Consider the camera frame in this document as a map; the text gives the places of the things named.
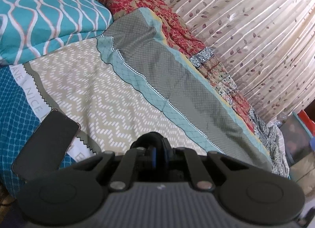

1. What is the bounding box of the cardboard box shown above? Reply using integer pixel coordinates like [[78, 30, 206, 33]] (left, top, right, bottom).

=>
[[290, 152, 315, 201]]

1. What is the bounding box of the black smartphone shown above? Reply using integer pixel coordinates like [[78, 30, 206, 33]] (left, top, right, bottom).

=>
[[12, 109, 80, 181]]

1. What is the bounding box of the grey floral crumpled blanket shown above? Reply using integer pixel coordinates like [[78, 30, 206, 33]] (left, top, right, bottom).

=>
[[249, 106, 289, 178]]

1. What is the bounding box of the striped teal beige bedsheet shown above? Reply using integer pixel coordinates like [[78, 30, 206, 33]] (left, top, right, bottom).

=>
[[1, 8, 272, 195]]

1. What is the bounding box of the beige leaf print curtain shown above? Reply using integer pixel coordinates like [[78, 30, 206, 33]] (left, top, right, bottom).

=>
[[164, 0, 315, 121]]

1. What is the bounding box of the teal patterned pillow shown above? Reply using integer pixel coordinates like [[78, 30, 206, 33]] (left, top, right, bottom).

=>
[[1, 0, 113, 66]]

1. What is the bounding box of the red floral quilt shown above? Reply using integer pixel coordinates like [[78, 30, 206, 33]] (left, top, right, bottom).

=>
[[97, 0, 266, 132]]

